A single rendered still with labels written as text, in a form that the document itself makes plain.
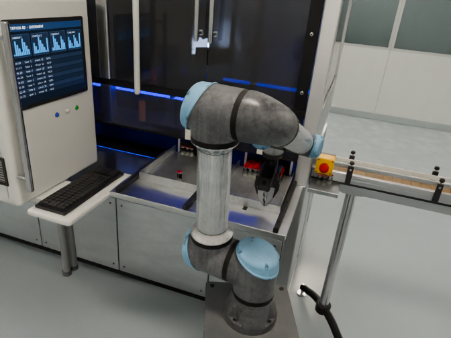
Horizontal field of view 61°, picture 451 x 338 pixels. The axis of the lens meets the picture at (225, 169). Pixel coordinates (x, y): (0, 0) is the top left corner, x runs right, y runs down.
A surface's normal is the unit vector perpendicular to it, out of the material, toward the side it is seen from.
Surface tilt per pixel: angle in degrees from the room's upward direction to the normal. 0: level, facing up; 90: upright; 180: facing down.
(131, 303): 0
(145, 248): 90
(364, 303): 0
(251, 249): 7
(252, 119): 75
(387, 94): 90
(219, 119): 88
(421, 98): 90
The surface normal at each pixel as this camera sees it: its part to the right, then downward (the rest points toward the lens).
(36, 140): 0.94, 0.21
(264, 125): 0.24, 0.35
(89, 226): -0.33, 0.38
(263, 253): 0.19, -0.86
